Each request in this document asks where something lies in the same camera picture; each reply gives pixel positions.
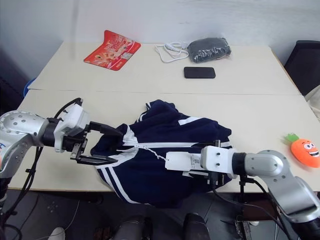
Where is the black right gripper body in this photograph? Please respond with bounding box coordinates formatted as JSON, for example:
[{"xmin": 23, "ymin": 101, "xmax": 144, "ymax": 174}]
[{"xmin": 206, "ymin": 171, "xmax": 227, "ymax": 188}]

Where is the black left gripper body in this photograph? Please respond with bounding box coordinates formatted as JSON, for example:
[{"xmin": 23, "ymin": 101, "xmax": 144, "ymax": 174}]
[{"xmin": 61, "ymin": 122, "xmax": 92, "ymax": 164}]

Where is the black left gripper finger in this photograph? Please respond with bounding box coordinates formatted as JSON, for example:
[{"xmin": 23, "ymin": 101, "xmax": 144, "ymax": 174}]
[
  {"xmin": 88, "ymin": 121, "xmax": 124, "ymax": 139},
  {"xmin": 76, "ymin": 154, "xmax": 119, "ymax": 166}
]

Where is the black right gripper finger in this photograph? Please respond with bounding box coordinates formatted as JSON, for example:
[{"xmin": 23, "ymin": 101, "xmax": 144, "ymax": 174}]
[{"xmin": 183, "ymin": 170, "xmax": 209, "ymax": 178}]

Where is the navy white-striped zip jacket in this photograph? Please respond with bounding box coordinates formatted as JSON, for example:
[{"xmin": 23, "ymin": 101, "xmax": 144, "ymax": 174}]
[{"xmin": 90, "ymin": 99, "xmax": 234, "ymax": 209}]

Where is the white paper jacket tag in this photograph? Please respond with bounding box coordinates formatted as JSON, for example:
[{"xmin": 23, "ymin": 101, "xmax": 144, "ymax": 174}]
[{"xmin": 164, "ymin": 151, "xmax": 204, "ymax": 172}]

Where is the dark rounded shape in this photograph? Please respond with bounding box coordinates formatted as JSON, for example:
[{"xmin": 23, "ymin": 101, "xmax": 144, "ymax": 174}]
[
  {"xmin": 183, "ymin": 212, "xmax": 211, "ymax": 240},
  {"xmin": 115, "ymin": 215, "xmax": 154, "ymax": 240}
]

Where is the blue round container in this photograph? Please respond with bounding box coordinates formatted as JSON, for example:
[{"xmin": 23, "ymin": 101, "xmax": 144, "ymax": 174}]
[{"xmin": 22, "ymin": 76, "xmax": 38, "ymax": 97}]

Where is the red printed flat pad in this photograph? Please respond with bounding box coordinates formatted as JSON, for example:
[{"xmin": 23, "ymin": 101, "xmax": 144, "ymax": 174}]
[{"xmin": 83, "ymin": 29, "xmax": 142, "ymax": 72}]

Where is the white shoe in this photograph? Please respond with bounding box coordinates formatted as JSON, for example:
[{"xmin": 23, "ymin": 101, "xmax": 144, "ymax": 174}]
[{"xmin": 48, "ymin": 226, "xmax": 66, "ymax": 240}]

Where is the orange carrot plush toy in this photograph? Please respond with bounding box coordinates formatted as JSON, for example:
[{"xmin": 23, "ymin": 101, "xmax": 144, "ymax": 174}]
[{"xmin": 283, "ymin": 132, "xmax": 320, "ymax": 169}]

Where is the black smartphone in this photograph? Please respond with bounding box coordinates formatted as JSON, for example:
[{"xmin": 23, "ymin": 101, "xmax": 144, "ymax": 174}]
[{"xmin": 183, "ymin": 66, "xmax": 216, "ymax": 80}]

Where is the black cloth in plastic bag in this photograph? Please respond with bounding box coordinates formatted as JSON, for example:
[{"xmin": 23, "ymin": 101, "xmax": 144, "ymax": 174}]
[{"xmin": 186, "ymin": 36, "xmax": 231, "ymax": 64}]

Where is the black chair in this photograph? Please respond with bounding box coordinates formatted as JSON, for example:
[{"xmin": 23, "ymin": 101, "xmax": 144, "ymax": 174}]
[{"xmin": 284, "ymin": 39, "xmax": 320, "ymax": 97}]

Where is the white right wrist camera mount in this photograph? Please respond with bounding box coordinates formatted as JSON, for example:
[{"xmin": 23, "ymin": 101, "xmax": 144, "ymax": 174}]
[{"xmin": 199, "ymin": 145, "xmax": 238, "ymax": 175}]

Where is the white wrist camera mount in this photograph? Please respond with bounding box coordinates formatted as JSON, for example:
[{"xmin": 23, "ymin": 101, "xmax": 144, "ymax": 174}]
[
  {"xmin": 53, "ymin": 103, "xmax": 90, "ymax": 153},
  {"xmin": 199, "ymin": 145, "xmax": 238, "ymax": 175}
]

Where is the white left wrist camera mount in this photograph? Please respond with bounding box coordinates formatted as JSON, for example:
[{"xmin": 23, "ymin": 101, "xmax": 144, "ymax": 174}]
[{"xmin": 53, "ymin": 103, "xmax": 90, "ymax": 153}]

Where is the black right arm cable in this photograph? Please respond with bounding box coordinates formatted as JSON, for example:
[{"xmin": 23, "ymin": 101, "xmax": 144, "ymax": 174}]
[{"xmin": 211, "ymin": 174, "xmax": 298, "ymax": 240}]

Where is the white charger cable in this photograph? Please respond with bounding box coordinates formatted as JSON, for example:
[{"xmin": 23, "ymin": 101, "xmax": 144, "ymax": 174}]
[{"xmin": 154, "ymin": 41, "xmax": 190, "ymax": 64}]

